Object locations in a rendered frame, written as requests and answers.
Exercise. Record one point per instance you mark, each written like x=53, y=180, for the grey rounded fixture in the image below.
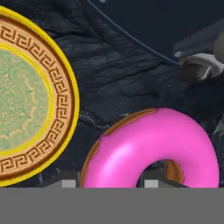
x=201, y=62

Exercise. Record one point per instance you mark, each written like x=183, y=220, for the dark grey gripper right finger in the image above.
x=151, y=178

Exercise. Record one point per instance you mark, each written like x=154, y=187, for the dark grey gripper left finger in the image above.
x=68, y=178

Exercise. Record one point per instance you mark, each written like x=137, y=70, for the yellow rimmed patterned plate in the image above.
x=32, y=99

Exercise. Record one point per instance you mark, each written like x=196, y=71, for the pink glazed donut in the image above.
x=163, y=137

